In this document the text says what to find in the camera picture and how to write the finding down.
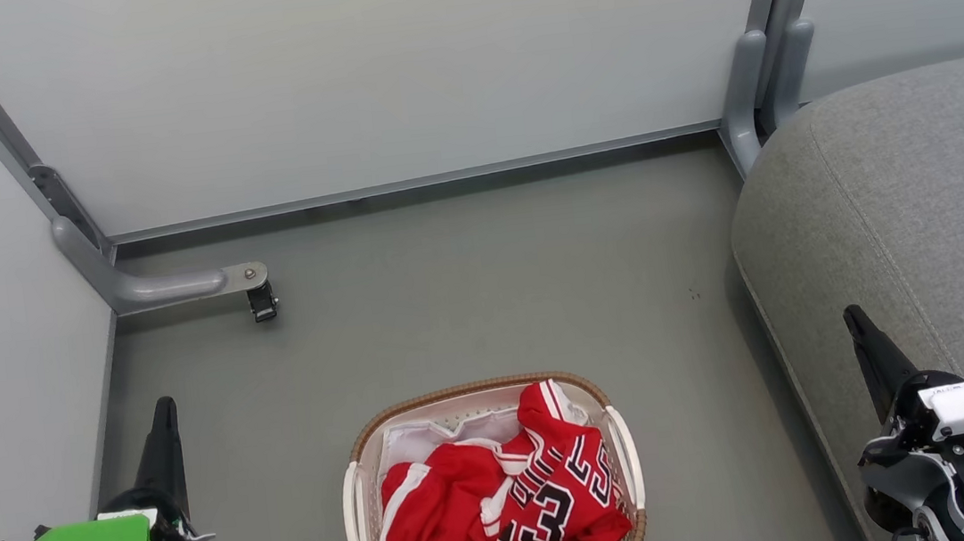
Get grey partition foot with plate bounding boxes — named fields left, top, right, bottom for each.
left=50, top=195, right=272, bottom=324

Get red shorts with white stripe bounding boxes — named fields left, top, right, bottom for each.
left=369, top=437, right=513, bottom=541

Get grey partition bottom rail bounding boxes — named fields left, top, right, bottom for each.
left=102, top=119, right=730, bottom=249

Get grey curved partition foot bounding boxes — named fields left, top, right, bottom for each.
left=759, top=17, right=827, bottom=135
left=709, top=28, right=783, bottom=184

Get red jersey with black lettering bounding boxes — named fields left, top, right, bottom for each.
left=443, top=372, right=636, bottom=541

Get grey fabric sofa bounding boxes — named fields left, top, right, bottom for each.
left=714, top=55, right=964, bottom=541

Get black caster wheel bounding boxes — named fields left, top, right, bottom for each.
left=245, top=279, right=281, bottom=324

